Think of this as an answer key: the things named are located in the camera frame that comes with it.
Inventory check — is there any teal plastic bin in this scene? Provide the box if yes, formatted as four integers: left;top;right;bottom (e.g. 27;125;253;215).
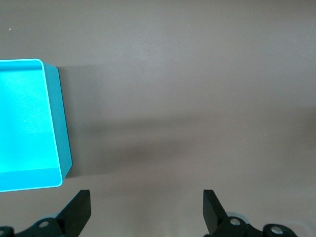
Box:
0;58;73;193

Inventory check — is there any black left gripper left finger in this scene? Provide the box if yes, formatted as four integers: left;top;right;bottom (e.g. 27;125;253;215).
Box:
0;189;92;237

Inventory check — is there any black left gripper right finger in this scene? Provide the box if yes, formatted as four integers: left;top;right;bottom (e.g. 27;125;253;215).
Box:
203;189;297;237

